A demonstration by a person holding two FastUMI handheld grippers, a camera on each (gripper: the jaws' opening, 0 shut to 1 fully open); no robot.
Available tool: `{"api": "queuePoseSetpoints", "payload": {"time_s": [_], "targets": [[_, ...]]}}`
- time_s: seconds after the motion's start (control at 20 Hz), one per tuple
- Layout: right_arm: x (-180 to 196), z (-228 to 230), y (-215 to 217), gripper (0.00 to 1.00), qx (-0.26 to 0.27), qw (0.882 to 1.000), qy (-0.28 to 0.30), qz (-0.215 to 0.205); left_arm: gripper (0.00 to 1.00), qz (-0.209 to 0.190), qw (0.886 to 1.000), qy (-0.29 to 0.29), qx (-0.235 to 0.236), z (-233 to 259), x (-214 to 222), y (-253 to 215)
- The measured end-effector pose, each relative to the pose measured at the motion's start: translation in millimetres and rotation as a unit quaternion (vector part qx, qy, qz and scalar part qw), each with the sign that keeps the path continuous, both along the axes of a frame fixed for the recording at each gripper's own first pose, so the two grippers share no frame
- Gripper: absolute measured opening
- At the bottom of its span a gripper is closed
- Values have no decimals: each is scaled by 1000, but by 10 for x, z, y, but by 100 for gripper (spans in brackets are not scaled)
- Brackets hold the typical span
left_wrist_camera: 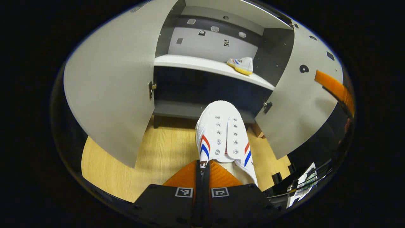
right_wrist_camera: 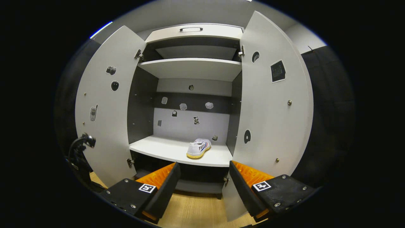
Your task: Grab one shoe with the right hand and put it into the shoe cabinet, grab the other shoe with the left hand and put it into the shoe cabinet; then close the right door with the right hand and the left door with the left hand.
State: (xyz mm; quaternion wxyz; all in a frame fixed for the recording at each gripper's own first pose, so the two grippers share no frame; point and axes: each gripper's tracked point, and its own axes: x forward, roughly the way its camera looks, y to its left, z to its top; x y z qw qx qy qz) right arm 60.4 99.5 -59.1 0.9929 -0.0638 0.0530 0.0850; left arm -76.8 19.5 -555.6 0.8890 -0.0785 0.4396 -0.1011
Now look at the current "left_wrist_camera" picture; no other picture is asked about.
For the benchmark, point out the white striped canvas shoe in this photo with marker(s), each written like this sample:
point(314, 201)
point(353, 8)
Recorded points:
point(221, 126)
point(243, 65)

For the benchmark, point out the small brown box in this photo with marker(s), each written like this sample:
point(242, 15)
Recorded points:
point(258, 130)

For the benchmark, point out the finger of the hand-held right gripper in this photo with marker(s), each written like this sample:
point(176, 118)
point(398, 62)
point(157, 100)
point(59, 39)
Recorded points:
point(333, 87)

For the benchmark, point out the white cabinet door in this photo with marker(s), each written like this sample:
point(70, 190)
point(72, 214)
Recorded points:
point(294, 104)
point(120, 79)

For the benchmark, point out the metal door hinge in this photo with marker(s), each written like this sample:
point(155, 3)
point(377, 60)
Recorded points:
point(267, 106)
point(151, 90)

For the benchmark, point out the white printed sheet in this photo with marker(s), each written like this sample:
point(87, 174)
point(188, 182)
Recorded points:
point(300, 190)

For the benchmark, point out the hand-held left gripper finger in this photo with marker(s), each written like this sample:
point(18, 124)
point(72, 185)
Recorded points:
point(198, 190)
point(206, 190)

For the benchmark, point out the black backdrop cloth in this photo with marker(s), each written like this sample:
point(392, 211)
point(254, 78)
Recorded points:
point(316, 142)
point(68, 142)

